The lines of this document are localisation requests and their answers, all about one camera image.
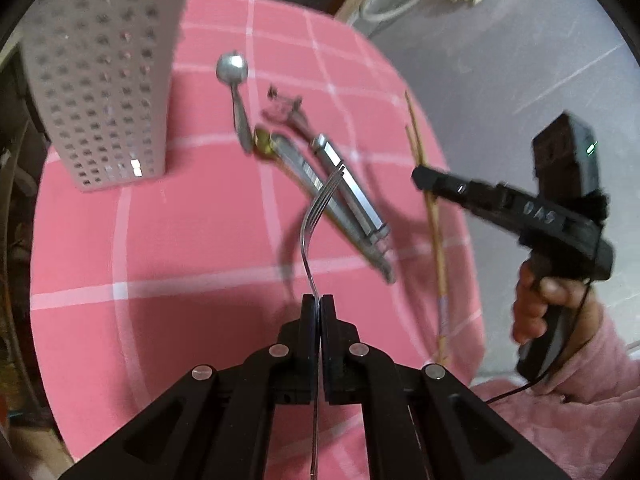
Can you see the pink checkered tablecloth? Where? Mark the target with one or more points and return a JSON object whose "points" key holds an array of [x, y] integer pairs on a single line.
{"points": [[200, 310]]}

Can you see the white perforated utensil holder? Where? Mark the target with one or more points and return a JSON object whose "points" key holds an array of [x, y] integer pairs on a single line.
{"points": [[100, 85]]}

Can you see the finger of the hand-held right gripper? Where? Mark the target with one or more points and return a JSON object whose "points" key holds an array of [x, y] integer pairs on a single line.
{"points": [[450, 187]]}

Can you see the small golden utensil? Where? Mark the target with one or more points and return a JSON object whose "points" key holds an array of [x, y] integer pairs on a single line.
{"points": [[264, 141]]}

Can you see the wooden chopstick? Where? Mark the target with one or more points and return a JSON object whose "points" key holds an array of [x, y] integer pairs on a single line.
{"points": [[441, 270], [411, 115]]}

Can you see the steel fork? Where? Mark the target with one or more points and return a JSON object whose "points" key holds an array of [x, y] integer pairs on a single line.
{"points": [[303, 240]]}

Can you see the round-bowl steel spoon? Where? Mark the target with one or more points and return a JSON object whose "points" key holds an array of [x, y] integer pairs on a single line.
{"points": [[232, 67]]}

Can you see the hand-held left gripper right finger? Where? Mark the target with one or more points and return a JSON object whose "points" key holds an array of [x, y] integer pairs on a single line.
{"points": [[329, 330]]}

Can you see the steel table knife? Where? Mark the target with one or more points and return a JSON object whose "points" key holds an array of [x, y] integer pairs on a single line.
{"points": [[370, 255]]}

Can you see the person's right hand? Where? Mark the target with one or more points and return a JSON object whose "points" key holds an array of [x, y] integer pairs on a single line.
{"points": [[527, 305]]}

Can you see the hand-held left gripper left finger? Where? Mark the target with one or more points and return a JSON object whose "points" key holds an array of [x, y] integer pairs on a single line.
{"points": [[310, 330]]}

